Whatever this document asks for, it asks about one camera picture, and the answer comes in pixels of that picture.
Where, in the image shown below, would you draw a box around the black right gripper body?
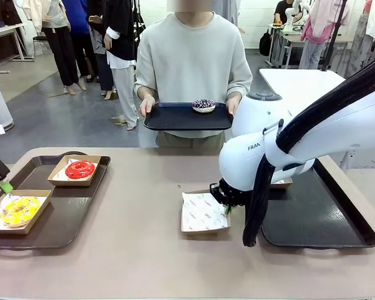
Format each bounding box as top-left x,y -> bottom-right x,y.
209,179 -> 248,208

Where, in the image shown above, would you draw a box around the yellow sprinkled donut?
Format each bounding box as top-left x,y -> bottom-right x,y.
0,196 -> 42,228

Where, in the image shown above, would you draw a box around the shallow brown cardboard box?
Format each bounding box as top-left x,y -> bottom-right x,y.
269,176 -> 293,191
0,189 -> 53,236
180,189 -> 233,237
47,154 -> 102,188

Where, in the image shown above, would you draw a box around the red glazed donut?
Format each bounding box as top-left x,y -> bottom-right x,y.
65,159 -> 96,181

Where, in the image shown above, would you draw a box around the dark navy serving tray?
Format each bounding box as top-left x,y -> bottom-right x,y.
142,101 -> 234,132

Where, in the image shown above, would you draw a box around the person's right forearm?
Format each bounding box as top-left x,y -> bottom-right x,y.
137,86 -> 157,101

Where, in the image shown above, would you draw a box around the black textured serving tray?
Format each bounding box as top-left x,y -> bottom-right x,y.
259,157 -> 375,250

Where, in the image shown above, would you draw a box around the dark brown serving tray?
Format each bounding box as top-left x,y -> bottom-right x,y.
0,151 -> 112,251

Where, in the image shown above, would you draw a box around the person's left hand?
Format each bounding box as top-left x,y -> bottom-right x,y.
226,96 -> 241,116

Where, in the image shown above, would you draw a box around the person's right hand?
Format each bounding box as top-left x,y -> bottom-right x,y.
139,96 -> 158,119

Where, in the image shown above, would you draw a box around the chocolate sprinkled donut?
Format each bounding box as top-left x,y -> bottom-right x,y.
191,98 -> 217,114

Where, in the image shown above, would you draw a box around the mannequin cream jacket black trousers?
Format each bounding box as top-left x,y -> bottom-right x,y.
21,0 -> 88,95

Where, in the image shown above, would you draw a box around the white side table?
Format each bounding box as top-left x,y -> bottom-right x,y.
258,67 -> 348,96

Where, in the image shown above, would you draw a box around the black chair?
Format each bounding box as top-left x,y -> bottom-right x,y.
32,36 -> 49,57

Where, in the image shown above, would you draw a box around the white table with clothes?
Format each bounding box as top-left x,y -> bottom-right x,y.
0,24 -> 28,75

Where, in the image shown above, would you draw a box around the person in beige sweater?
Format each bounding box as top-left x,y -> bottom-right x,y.
133,0 -> 254,149

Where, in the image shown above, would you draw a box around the mannequin dark patterned clothes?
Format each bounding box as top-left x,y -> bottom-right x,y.
87,12 -> 115,101

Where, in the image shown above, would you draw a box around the mannequin black jacket grey trousers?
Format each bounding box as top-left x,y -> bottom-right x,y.
102,0 -> 142,131

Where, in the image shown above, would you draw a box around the black backpack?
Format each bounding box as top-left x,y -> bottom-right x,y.
258,29 -> 273,57

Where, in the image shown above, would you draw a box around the person in blue top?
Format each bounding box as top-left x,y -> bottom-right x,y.
61,0 -> 98,83

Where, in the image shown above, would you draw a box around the background workbench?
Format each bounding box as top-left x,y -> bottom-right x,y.
268,23 -> 354,68

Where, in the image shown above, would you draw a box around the black stand pole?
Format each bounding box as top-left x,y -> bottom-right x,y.
320,0 -> 348,72

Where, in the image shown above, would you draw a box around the mannequin grey cardigan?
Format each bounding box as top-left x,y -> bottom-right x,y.
212,0 -> 241,31

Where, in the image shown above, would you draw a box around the mannequin pink hoodie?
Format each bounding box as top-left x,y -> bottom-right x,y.
299,0 -> 351,70

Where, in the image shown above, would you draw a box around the background person in black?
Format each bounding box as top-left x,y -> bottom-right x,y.
274,0 -> 296,24

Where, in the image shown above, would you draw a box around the mannequin light patterned trousers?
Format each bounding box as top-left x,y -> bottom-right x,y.
346,0 -> 375,79

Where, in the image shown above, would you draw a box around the black fabric cable sleeve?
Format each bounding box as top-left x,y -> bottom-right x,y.
242,49 -> 375,248

